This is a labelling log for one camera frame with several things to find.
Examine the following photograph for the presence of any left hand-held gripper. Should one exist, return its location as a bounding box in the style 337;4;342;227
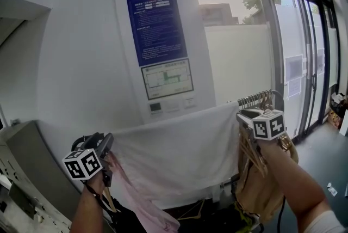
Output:
62;132;115;187

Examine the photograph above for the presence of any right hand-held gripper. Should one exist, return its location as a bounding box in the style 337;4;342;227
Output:
235;108;286;145

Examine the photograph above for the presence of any black clothes rack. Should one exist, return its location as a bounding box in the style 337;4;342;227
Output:
71;89;286;233

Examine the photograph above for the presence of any white cloth garment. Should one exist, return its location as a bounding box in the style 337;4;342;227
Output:
110;102;242;210

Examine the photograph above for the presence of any person's left forearm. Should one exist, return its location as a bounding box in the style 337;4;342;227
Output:
70;171;107;233

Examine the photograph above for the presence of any person's right forearm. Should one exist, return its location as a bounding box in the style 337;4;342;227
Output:
257;139;333;233

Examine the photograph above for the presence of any bunch of wooden hangers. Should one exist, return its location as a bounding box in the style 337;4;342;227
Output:
238;89;294;179

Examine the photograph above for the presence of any white paper door notice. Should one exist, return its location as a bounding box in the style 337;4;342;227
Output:
287;78;302;98

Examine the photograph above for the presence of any large glass window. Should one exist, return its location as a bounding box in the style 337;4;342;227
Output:
191;0;278;108

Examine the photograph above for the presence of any grey framed door notice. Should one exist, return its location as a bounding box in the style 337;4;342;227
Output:
284;54;304;83

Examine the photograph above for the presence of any pink garment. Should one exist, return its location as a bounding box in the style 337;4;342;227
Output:
108;150;181;233

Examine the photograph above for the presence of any tan garment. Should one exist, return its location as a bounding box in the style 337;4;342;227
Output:
234;128;300;225

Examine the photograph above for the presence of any grey metal cabinet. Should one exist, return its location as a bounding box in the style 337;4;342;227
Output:
0;120;82;233

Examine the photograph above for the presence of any framed floor plan sign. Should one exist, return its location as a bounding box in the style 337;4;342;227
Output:
140;58;195;101

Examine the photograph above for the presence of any narrow paper door notice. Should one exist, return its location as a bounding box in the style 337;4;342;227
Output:
316;48;326;75

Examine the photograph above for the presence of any glass sliding door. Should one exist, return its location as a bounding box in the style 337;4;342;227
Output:
271;0;340;140

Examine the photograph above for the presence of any white board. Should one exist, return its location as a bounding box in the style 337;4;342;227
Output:
339;109;348;136

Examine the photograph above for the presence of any single wooden hanger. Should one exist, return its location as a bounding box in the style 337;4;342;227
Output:
177;198;207;221

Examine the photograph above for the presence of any white paper scrap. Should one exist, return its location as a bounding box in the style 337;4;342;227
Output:
326;182;339;197

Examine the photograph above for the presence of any person's white sleeve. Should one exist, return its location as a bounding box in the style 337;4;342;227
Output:
303;209;346;233

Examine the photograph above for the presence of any black wrist strap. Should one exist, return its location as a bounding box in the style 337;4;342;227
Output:
83;182;116;215

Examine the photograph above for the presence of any small black wall panel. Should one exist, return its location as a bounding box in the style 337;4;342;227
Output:
148;102;163;114

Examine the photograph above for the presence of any blue wall poster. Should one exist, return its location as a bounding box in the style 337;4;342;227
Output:
126;0;188;67

